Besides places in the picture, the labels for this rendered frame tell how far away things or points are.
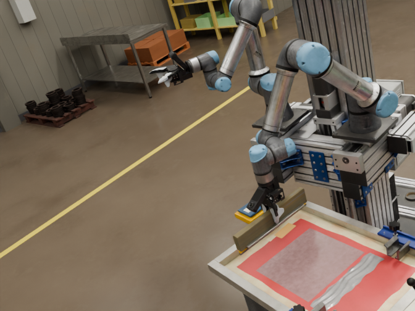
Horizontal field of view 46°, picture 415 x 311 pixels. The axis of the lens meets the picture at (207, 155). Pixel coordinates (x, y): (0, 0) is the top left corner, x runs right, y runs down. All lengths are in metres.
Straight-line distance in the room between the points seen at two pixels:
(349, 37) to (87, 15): 7.58
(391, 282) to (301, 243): 0.44
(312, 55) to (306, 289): 0.90
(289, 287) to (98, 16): 8.25
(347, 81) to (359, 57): 0.55
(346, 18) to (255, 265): 1.21
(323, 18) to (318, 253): 1.08
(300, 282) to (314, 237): 0.28
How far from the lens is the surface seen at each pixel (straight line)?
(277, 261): 2.18
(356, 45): 2.55
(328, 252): 2.17
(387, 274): 2.04
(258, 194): 2.07
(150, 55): 9.22
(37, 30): 9.19
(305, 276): 2.08
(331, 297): 1.97
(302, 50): 1.94
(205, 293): 3.60
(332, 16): 2.44
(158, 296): 3.73
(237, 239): 2.05
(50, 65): 9.26
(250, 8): 2.48
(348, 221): 2.26
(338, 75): 2.04
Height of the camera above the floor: 2.35
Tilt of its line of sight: 26 degrees down
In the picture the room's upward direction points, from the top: 17 degrees counter-clockwise
